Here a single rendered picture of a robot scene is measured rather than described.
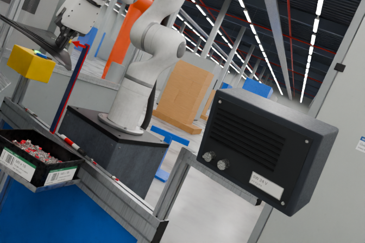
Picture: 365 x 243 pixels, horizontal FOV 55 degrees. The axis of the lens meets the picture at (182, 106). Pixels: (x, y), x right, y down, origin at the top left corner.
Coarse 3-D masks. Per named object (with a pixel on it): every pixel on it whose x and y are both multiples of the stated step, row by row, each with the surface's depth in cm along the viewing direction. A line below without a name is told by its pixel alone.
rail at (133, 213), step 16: (0, 112) 140; (16, 112) 135; (16, 128) 132; (32, 128) 126; (48, 128) 125; (64, 144) 115; (80, 176) 108; (96, 176) 104; (96, 192) 103; (112, 192) 100; (128, 192) 99; (112, 208) 100; (128, 208) 95; (144, 208) 93; (128, 224) 95; (144, 224) 91; (160, 224) 89; (144, 240) 91
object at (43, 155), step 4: (16, 144) 101; (20, 144) 103; (24, 144) 104; (28, 144) 104; (32, 144) 107; (28, 148) 102; (32, 148) 103; (28, 152) 99; (36, 152) 102; (40, 152) 103; (44, 152) 104; (40, 156) 100; (44, 156) 102; (48, 156) 103; (52, 156) 104; (44, 160) 99; (48, 160) 100; (52, 160) 101; (56, 160) 103
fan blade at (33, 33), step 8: (0, 16) 89; (16, 24) 94; (24, 24) 105; (24, 32) 93; (32, 32) 97; (40, 32) 106; (48, 32) 112; (32, 40) 93; (40, 40) 97; (48, 40) 103; (48, 48) 97; (56, 48) 102; (56, 56) 98; (64, 56) 102; (64, 64) 99
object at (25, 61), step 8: (16, 48) 136; (24, 48) 137; (16, 56) 135; (24, 56) 132; (32, 56) 129; (40, 56) 132; (8, 64) 137; (16, 64) 134; (24, 64) 131; (32, 64) 129; (40, 64) 132; (48, 64) 134; (24, 72) 130; (32, 72) 131; (40, 72) 133; (48, 72) 136; (40, 80) 134; (48, 80) 137
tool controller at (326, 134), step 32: (224, 96) 79; (256, 96) 83; (224, 128) 79; (256, 128) 74; (288, 128) 70; (320, 128) 70; (224, 160) 79; (256, 160) 75; (288, 160) 70; (320, 160) 72; (256, 192) 76; (288, 192) 71
